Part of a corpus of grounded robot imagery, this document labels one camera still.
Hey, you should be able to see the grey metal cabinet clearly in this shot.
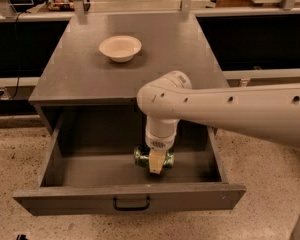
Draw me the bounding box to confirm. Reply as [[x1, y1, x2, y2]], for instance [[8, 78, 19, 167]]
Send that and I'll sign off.
[[30, 12, 228, 131]]

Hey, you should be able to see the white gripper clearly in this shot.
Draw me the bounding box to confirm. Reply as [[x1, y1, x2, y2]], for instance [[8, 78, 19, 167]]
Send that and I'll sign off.
[[145, 133, 175, 174]]

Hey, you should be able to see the white paper bowl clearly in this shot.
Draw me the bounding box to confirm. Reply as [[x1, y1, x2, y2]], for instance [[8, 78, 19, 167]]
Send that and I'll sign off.
[[99, 35, 142, 63]]

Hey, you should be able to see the open grey top drawer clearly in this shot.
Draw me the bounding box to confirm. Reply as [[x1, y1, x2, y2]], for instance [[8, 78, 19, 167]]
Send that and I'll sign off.
[[13, 113, 246, 216]]

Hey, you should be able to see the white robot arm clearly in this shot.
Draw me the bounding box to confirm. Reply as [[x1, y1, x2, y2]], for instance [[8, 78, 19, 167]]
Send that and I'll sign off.
[[137, 71, 300, 173]]

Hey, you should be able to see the black hanging cable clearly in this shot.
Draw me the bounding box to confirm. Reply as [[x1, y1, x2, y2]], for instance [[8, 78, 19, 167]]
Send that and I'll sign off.
[[9, 11, 24, 100]]

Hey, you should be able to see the green soda can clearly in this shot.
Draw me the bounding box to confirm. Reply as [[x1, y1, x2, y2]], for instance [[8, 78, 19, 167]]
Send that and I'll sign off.
[[134, 145, 174, 169]]

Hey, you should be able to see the black drawer handle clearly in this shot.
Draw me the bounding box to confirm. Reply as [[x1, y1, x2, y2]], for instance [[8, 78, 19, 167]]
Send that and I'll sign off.
[[112, 196, 150, 212]]

